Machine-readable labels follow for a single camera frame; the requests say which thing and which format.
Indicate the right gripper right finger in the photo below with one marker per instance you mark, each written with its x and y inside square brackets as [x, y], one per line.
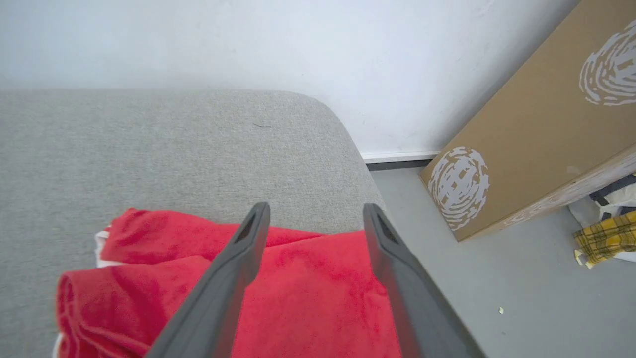
[417, 318]

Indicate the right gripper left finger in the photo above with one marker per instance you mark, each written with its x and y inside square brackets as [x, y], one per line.
[218, 308]

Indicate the red and white garment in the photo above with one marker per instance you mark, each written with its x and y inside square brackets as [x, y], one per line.
[308, 308]

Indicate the yellow plaid garment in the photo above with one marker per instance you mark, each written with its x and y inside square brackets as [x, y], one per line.
[606, 238]

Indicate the dark garment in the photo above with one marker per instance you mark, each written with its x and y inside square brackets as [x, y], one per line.
[603, 193]

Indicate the grey fabric sofa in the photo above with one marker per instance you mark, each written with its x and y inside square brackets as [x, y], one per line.
[149, 149]

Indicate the brown printed cardboard box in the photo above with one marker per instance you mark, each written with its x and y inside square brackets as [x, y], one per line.
[536, 139]

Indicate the white wall baseboard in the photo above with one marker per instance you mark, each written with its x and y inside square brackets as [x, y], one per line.
[397, 156]

